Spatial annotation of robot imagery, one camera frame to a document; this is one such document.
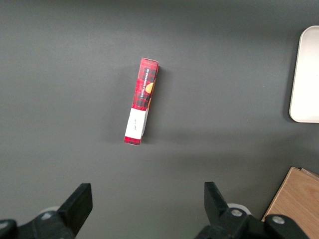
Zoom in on wooden drawer cabinet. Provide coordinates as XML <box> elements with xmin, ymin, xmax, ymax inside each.
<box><xmin>261</xmin><ymin>166</ymin><xmax>319</xmax><ymax>239</ymax></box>

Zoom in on red tartan shortbread box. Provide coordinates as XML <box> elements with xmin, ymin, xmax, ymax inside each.
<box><xmin>123</xmin><ymin>57</ymin><xmax>160</xmax><ymax>146</ymax></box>

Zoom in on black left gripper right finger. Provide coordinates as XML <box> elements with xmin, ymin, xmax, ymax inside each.
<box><xmin>194</xmin><ymin>181</ymin><xmax>313</xmax><ymax>239</ymax></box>

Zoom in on beige plastic tray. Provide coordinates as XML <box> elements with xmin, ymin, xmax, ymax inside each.
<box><xmin>289</xmin><ymin>25</ymin><xmax>319</xmax><ymax>123</ymax></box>

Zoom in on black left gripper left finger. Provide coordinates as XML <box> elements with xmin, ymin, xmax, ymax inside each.
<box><xmin>0</xmin><ymin>183</ymin><xmax>93</xmax><ymax>239</ymax></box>

